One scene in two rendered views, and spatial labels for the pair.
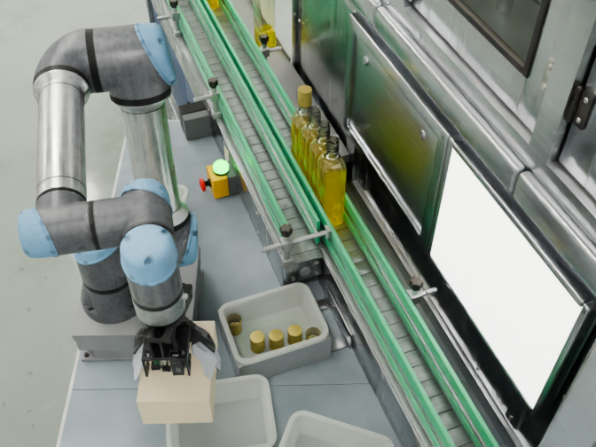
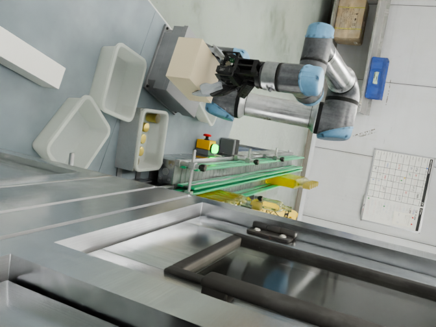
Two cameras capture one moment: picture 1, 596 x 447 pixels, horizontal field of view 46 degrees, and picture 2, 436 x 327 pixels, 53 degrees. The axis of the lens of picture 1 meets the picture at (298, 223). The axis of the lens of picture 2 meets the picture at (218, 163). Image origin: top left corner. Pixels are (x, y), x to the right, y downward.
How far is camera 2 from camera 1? 0.66 m
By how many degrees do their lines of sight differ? 26
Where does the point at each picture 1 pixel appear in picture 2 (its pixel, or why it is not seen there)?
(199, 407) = (184, 71)
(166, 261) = (311, 87)
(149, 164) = (279, 106)
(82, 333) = (187, 32)
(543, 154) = not seen: hidden behind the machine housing
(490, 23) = not seen: hidden behind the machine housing
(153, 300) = (286, 72)
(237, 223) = (184, 145)
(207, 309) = (159, 106)
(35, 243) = (322, 29)
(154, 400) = (199, 48)
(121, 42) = (351, 117)
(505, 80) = not seen: hidden behind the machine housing
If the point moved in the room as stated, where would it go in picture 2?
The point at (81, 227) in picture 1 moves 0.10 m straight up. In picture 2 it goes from (322, 54) to (361, 58)
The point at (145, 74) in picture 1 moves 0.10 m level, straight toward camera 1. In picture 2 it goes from (333, 122) to (329, 117)
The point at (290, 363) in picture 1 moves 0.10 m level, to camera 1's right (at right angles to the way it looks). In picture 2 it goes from (124, 140) to (115, 167)
